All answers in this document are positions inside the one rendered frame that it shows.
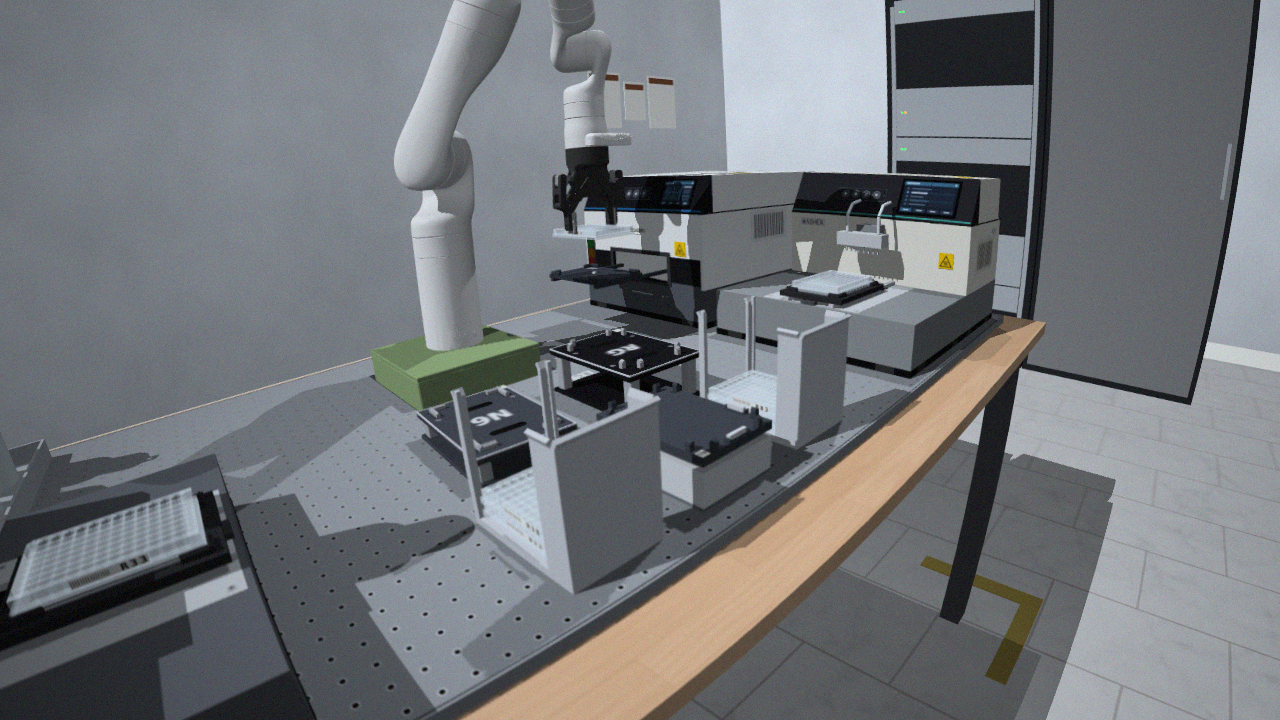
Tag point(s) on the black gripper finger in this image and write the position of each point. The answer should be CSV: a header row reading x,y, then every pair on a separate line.
x,y
562,199
608,197

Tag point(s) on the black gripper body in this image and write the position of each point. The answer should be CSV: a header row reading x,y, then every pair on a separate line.
x,y
577,160

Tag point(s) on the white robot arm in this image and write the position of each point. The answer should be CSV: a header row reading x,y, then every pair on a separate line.
x,y
426,157

